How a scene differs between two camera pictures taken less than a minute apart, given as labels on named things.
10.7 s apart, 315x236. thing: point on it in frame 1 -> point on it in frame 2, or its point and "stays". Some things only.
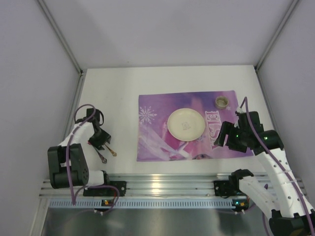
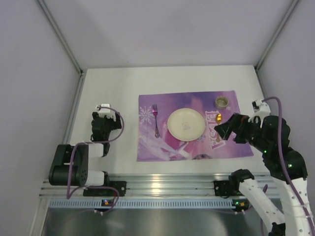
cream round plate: [186, 124] stays
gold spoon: [113, 153] -> [218, 118]
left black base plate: [121, 186] stays
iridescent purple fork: [104, 160] -> [155, 112]
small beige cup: [221, 102] stays
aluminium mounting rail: [153, 185] stays
